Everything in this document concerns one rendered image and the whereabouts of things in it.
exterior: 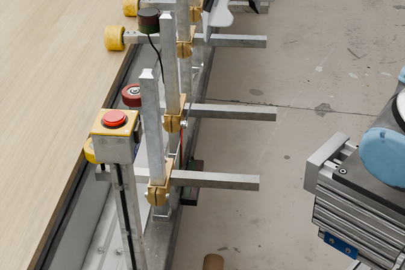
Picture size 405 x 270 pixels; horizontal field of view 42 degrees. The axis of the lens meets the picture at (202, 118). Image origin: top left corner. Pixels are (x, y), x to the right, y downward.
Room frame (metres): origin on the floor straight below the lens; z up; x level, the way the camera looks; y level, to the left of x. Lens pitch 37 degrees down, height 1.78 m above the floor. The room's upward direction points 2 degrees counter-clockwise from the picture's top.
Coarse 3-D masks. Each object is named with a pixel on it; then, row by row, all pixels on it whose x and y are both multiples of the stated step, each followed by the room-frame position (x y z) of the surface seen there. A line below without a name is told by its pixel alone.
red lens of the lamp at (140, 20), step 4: (140, 16) 1.23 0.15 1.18; (156, 16) 1.23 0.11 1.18; (140, 20) 1.23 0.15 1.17; (144, 20) 1.22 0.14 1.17; (148, 20) 1.22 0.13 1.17; (152, 20) 1.22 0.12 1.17; (156, 20) 1.23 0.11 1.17; (140, 24) 1.23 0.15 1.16; (144, 24) 1.22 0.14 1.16; (148, 24) 1.22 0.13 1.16; (152, 24) 1.22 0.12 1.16
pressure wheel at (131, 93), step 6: (132, 84) 1.33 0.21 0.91; (138, 84) 1.33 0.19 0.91; (126, 90) 1.30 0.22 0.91; (132, 90) 1.30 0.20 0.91; (138, 90) 1.30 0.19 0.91; (126, 96) 1.27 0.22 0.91; (132, 96) 1.27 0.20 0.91; (138, 96) 1.27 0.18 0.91; (126, 102) 1.27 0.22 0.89; (132, 102) 1.26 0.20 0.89; (138, 102) 1.26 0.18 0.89
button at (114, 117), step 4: (108, 112) 0.75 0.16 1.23; (112, 112) 0.75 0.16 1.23; (116, 112) 0.75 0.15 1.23; (120, 112) 0.75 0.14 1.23; (104, 116) 0.74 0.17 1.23; (108, 116) 0.74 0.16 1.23; (112, 116) 0.74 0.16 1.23; (116, 116) 0.74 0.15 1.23; (120, 116) 0.74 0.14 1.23; (124, 116) 0.74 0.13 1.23; (104, 120) 0.73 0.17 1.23; (108, 120) 0.73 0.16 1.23; (112, 120) 0.73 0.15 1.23; (116, 120) 0.73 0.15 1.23; (120, 120) 0.73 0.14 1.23; (124, 120) 0.73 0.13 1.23; (108, 124) 0.72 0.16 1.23; (112, 124) 0.72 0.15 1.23; (116, 124) 0.72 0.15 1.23; (120, 124) 0.72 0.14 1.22
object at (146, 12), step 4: (144, 8) 1.27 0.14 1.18; (148, 8) 1.27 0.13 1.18; (152, 8) 1.27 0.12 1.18; (156, 8) 1.27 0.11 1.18; (140, 12) 1.25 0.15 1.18; (144, 12) 1.25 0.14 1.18; (148, 12) 1.25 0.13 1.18; (152, 12) 1.25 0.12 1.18; (156, 12) 1.25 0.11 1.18; (144, 16) 1.23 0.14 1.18; (148, 16) 1.22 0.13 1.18; (152, 16) 1.23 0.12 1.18; (156, 24) 1.23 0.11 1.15; (148, 36) 1.25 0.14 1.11; (160, 40) 1.23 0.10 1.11; (152, 44) 1.25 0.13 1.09; (160, 60) 1.24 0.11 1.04; (160, 64) 1.24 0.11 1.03
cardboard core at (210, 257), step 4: (208, 256) 1.35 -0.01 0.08; (212, 256) 1.35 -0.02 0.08; (216, 256) 1.35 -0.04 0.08; (220, 256) 1.35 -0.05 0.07; (204, 260) 1.34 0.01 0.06; (208, 260) 1.33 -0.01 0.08; (212, 260) 1.32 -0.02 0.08; (216, 260) 1.33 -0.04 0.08; (220, 260) 1.33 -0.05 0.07; (204, 264) 1.32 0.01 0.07; (208, 264) 1.31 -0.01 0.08; (212, 264) 1.31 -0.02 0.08; (216, 264) 1.31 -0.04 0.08; (220, 264) 1.32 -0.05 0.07; (204, 268) 1.30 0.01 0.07; (208, 268) 1.29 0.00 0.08; (212, 268) 1.29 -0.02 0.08; (216, 268) 1.29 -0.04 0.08; (220, 268) 1.30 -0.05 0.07
